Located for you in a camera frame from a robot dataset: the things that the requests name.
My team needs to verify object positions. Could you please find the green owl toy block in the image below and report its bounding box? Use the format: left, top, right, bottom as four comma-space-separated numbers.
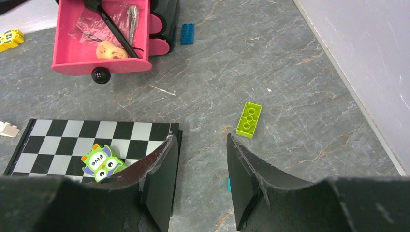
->
81, 144, 127, 182

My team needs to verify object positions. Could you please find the teal cube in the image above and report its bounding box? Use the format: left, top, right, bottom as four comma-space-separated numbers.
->
227, 176, 231, 192

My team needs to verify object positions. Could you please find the blue block behind cabinet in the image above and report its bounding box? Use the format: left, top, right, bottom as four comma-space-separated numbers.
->
180, 23, 195, 45

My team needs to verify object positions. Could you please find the black makeup brush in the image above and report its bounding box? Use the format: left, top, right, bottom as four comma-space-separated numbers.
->
83, 0, 139, 58

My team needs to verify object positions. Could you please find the black white chessboard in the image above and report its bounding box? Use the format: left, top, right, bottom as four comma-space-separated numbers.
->
4, 119, 183, 183

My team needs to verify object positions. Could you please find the clear plastic wrapper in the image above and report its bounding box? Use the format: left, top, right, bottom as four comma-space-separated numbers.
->
68, 1, 141, 47

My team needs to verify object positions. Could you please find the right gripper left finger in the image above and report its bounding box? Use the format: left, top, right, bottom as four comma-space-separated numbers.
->
0, 135, 179, 232

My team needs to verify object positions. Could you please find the yellow toy block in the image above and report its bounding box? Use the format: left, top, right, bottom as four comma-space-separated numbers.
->
0, 29, 25, 52

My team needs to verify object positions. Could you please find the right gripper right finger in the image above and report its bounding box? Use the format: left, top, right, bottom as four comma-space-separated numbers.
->
226, 134, 410, 232

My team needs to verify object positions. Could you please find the white lego brick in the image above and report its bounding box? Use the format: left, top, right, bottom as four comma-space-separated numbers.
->
0, 121, 20, 138

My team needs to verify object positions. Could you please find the green lego brick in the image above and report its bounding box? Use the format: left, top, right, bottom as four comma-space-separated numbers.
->
236, 102, 263, 139

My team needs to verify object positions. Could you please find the black drawer cabinet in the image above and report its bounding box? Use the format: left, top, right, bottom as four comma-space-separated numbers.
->
149, 0, 180, 52

